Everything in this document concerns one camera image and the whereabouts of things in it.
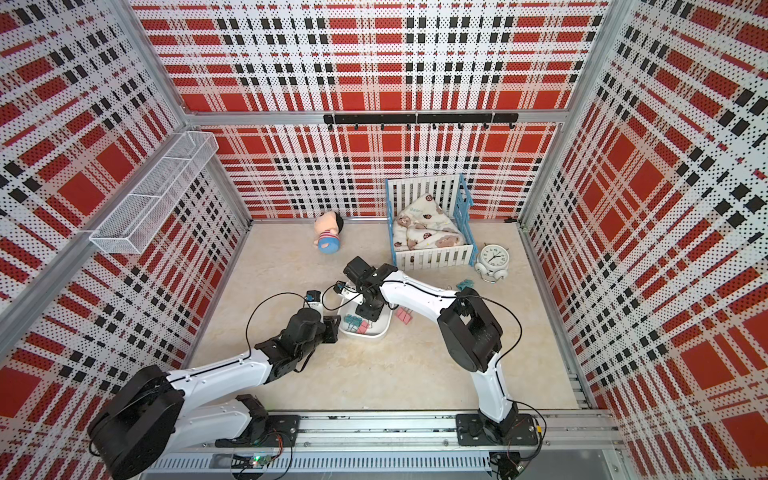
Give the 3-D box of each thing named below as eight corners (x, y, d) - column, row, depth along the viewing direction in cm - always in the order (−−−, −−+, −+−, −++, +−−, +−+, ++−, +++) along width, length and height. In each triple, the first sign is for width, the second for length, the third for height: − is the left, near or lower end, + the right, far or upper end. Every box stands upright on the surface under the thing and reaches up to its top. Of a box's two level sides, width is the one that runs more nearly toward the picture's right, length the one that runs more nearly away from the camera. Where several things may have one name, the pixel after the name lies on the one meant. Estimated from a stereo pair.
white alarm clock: (473, 277, 105) (475, 270, 101) (478, 248, 114) (481, 240, 110) (504, 285, 103) (507, 278, 99) (507, 254, 112) (510, 247, 108)
